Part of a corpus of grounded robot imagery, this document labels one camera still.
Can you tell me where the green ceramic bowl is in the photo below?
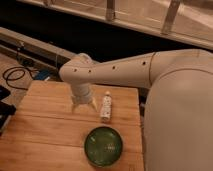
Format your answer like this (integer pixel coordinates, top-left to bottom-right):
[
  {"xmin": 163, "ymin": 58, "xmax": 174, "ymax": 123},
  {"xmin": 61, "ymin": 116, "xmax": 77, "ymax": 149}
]
[{"xmin": 84, "ymin": 126, "xmax": 123, "ymax": 168}]

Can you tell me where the black coiled cable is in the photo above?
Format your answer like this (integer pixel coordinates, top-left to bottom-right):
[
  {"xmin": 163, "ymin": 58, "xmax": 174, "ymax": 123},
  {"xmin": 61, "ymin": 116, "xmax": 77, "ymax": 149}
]
[{"xmin": 2, "ymin": 65, "xmax": 38, "ymax": 90}]

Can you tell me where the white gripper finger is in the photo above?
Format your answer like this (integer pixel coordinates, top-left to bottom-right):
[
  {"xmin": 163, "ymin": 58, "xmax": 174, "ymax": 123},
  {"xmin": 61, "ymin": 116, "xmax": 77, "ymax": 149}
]
[
  {"xmin": 71, "ymin": 103, "xmax": 78, "ymax": 113},
  {"xmin": 90, "ymin": 99, "xmax": 98, "ymax": 111}
]

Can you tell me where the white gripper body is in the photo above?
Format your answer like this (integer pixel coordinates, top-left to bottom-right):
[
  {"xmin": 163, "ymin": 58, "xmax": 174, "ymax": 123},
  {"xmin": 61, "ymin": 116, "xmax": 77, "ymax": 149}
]
[{"xmin": 71, "ymin": 83, "xmax": 92, "ymax": 104}]

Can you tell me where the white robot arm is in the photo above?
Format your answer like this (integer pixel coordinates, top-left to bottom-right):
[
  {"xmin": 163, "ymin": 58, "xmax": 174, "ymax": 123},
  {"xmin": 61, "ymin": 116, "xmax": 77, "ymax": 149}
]
[{"xmin": 59, "ymin": 49, "xmax": 213, "ymax": 171}]

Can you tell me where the small white bottle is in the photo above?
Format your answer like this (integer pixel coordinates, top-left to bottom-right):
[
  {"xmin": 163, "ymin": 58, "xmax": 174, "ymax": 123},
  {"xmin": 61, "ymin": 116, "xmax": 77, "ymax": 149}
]
[{"xmin": 100, "ymin": 91, "xmax": 112, "ymax": 123}]

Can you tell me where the black equipment at left edge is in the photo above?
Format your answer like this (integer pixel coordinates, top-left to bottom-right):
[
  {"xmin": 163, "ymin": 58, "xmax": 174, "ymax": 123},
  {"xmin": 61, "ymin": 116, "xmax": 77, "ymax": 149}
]
[{"xmin": 0, "ymin": 85, "xmax": 16, "ymax": 135}]

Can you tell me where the blue box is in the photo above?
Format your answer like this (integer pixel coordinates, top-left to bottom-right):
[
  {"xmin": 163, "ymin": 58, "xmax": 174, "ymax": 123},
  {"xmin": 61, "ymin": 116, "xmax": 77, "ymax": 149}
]
[{"xmin": 34, "ymin": 70, "xmax": 50, "ymax": 80}]

